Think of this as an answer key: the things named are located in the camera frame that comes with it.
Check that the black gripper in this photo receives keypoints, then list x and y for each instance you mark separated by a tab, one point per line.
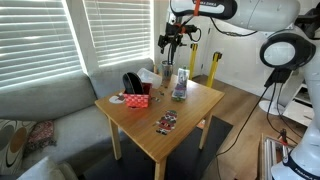
176	32

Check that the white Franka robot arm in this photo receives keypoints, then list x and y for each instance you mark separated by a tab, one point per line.
266	13

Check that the white door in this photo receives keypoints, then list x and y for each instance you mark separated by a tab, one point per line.
200	53

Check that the narrow white window blind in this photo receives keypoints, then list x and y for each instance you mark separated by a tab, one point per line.
120	30

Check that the small dark table trinket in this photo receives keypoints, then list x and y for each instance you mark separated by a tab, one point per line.
161	93
155	99

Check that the black round plate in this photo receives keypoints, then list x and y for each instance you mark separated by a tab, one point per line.
132	83

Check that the red woven basket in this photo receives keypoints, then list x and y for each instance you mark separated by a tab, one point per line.
136	100

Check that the round santa coaster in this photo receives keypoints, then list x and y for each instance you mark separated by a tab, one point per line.
116	99

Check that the light wooden square table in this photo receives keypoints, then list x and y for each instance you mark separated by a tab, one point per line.
186	113

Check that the flat santa figure decoration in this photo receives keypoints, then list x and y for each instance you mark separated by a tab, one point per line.
167	122

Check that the black floor rug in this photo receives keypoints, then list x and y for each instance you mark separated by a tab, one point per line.
186	160

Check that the grey sofa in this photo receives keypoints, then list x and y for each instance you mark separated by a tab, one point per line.
50	96

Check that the white round stand base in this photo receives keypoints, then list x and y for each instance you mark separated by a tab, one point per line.
269	108

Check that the wide white window blind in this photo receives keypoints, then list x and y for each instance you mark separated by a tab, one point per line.
33	40

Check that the grey hanging jacket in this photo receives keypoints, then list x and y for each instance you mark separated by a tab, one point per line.
311	25

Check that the white shelf unit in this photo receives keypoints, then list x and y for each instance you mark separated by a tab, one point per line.
300	106

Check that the red floral cushion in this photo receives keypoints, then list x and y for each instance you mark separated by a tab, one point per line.
41	135

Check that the metal rack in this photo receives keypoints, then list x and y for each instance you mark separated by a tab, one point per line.
268	156

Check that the plain white cushion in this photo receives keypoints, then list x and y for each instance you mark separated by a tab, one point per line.
43	171

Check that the beige circle pattern cushion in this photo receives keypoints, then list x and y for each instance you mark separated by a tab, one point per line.
13	143

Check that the wrist camera orange mount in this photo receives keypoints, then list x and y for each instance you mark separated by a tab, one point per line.
182	29

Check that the yellow barrier post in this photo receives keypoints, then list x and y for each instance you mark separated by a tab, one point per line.
213	70
193	60

